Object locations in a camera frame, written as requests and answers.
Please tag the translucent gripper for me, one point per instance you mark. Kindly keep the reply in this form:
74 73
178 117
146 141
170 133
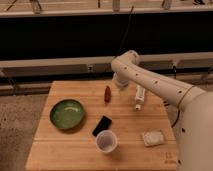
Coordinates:
120 81

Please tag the red pepper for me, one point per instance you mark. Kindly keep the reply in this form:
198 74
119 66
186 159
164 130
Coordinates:
107 94

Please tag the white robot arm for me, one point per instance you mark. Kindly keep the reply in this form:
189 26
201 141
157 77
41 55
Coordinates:
196 105

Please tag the green ceramic bowl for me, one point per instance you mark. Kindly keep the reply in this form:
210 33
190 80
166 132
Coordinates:
67 114

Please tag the white tube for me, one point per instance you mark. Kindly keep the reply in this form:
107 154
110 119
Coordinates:
139 97

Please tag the black rectangular block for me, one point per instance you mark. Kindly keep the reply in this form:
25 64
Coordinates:
103 124

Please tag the wooden cutting board table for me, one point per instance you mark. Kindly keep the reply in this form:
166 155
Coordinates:
75 150

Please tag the clear plastic cup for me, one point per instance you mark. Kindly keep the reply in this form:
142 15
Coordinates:
106 141

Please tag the white sponge packet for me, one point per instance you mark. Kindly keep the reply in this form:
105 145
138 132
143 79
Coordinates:
153 138

